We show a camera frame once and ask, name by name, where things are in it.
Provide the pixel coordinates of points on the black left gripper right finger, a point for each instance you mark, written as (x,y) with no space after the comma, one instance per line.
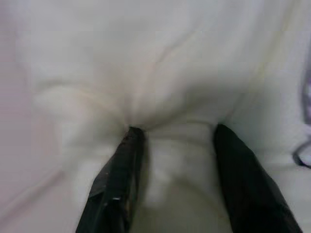
(247,194)

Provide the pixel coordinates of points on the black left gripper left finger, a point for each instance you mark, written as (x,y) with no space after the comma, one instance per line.
(114,194)

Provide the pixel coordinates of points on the cream cartoon print blanket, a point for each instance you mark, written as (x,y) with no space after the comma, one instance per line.
(170,60)

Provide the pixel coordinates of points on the mattress with cream sheet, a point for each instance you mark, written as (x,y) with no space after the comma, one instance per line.
(14,170)

